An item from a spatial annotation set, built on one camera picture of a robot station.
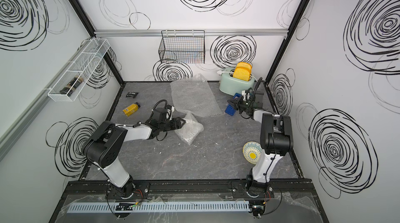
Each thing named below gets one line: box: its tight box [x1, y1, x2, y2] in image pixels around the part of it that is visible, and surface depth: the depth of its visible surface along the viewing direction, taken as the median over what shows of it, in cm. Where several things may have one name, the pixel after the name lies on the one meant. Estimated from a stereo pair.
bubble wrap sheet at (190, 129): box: [174, 112, 205, 145], surface depth 88 cm
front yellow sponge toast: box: [232, 67, 251, 82], surface depth 101 cm
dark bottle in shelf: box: [59, 77, 84, 97], surface depth 69 cm
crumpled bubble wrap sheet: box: [169, 73, 225, 118], surface depth 114 cm
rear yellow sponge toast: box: [236, 61, 253, 71], surface depth 101 cm
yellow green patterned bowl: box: [242, 141, 262, 165], surface depth 86 cm
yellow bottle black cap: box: [122, 102, 141, 117], surface depth 103 cm
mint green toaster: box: [218, 68, 255, 96], surface depth 105 cm
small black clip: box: [125, 91, 139, 99], surface depth 113 cm
